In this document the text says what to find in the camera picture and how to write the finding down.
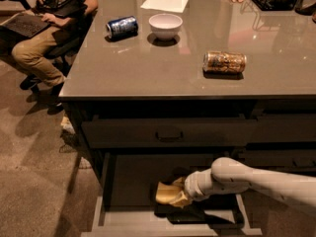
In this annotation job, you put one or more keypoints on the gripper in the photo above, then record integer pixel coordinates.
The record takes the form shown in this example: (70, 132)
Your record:
(192, 188)

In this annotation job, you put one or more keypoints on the yellow sponge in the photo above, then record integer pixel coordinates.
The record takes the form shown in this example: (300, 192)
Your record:
(167, 194)

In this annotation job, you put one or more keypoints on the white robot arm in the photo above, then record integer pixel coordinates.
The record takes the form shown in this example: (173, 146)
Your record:
(228, 176)

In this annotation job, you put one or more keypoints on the open middle drawer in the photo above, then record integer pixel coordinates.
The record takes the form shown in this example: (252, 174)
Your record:
(126, 206)

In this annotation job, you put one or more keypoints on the closed top drawer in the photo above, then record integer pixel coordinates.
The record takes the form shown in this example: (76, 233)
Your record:
(140, 132)

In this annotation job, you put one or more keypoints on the dark counter cabinet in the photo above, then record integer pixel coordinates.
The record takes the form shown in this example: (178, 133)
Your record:
(140, 77)

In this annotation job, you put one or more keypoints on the brown gold drink can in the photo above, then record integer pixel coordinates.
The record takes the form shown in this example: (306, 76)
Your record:
(224, 62)

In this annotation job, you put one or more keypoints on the white bowl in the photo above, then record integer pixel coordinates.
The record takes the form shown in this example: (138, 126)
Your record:
(165, 26)

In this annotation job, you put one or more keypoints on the blue soda can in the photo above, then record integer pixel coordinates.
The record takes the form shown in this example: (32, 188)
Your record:
(122, 27)

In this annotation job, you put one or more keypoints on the black office chair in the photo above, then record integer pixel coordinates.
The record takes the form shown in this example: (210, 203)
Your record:
(9, 39)

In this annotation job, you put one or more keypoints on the white paper sheet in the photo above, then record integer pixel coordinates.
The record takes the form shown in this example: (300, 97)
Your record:
(177, 6)

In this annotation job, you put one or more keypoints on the seated person khaki pants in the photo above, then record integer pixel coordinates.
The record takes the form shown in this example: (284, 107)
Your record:
(30, 54)

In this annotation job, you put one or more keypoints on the dark round object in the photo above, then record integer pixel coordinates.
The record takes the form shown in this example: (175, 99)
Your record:
(305, 7)

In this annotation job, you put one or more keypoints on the black laptop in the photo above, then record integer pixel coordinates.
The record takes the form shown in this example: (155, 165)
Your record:
(25, 25)

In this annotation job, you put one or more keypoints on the black drawer handle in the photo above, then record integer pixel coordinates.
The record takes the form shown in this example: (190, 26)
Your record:
(168, 136)

